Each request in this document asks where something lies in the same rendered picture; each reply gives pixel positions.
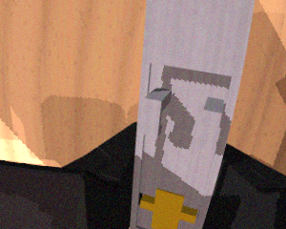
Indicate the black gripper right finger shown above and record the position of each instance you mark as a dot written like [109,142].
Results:
[247,194]

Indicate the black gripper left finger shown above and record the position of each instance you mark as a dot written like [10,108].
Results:
[92,192]

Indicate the light brown wooden board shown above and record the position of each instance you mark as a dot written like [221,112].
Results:
[70,79]

